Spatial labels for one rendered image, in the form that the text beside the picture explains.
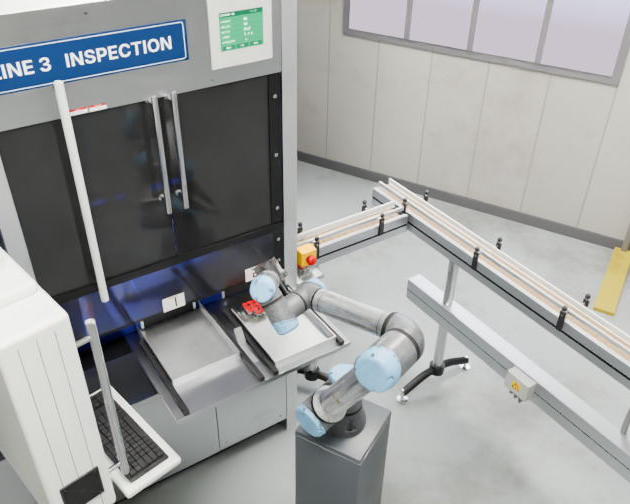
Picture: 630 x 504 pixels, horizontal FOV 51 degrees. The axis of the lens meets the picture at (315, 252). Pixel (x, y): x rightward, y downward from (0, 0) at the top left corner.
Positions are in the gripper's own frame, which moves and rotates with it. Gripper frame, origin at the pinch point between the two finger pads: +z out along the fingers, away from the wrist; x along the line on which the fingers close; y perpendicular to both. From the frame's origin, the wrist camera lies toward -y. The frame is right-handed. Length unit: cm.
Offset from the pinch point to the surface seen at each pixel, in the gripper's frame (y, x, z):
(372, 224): -8, -35, 79
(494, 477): -135, -32, 64
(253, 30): 73, -33, -14
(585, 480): -156, -68, 66
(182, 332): -4.0, 45.3, 14.4
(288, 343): -25.7, 11.1, 12.2
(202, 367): -15.8, 38.0, -5.6
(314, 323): -25.5, 0.7, 22.9
